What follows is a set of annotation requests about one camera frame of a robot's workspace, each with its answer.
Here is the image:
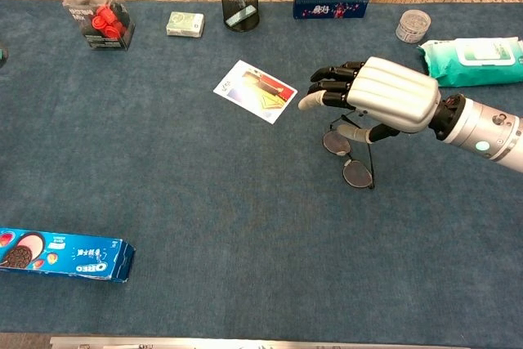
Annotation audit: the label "clear round plastic jar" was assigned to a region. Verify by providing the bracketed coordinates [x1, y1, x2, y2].
[395, 9, 432, 44]

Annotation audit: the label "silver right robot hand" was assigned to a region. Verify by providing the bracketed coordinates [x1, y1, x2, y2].
[297, 56, 442, 144]

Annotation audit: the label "blue Oreo cookie box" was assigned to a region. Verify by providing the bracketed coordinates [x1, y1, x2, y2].
[0, 226, 137, 284]

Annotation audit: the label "dark blue long box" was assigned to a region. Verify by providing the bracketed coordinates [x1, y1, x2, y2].
[293, 0, 371, 20]

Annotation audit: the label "white picture postcard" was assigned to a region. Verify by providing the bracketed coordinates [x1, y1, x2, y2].
[212, 59, 299, 125]

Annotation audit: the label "clear box with red caps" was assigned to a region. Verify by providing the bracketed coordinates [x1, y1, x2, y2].
[61, 0, 136, 52]

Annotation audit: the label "black eyeglasses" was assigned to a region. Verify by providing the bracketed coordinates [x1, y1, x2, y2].
[322, 114, 376, 190]

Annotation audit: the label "green wet wipes pack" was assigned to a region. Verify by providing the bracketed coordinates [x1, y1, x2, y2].
[416, 37, 523, 88]

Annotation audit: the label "small pale green box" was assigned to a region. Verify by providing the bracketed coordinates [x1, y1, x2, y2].
[165, 11, 205, 40]

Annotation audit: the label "grey-green flat strip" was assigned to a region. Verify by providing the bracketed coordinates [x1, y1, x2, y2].
[226, 5, 257, 26]

